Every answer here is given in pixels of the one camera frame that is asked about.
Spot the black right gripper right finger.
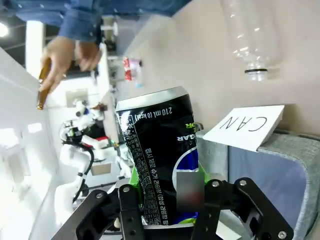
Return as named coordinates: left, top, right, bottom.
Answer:
left=191, top=161, right=295, bottom=240

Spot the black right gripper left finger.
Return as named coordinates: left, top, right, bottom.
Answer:
left=75, top=163, right=146, bottom=240

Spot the black crushed soda can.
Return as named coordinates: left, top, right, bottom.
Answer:
left=114, top=86, right=201, bottom=229

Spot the brown glass bottle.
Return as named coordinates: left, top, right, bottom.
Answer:
left=35, top=57, right=53, bottom=111

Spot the person's forearm in denim sleeve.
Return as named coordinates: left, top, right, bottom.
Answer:
left=58, top=4, right=104, bottom=46

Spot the grey fabric basket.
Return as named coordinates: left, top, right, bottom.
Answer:
left=194, top=121, right=320, bottom=240

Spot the white CAN label card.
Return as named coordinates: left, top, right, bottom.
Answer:
left=202, top=104, right=286, bottom=153

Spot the person's hand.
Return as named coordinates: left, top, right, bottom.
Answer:
left=39, top=36, right=102, bottom=95

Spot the red snack package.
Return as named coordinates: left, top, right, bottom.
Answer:
left=122, top=56, right=144, bottom=81

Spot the clear plastic bottle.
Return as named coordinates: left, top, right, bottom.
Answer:
left=219, top=0, right=279, bottom=82

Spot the white pillar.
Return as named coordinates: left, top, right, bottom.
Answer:
left=25, top=19, right=46, bottom=77

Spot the person's torso in denim shirt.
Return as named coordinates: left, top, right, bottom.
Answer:
left=9, top=0, right=192, bottom=28

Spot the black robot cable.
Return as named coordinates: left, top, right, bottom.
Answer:
left=71, top=143, right=95, bottom=204

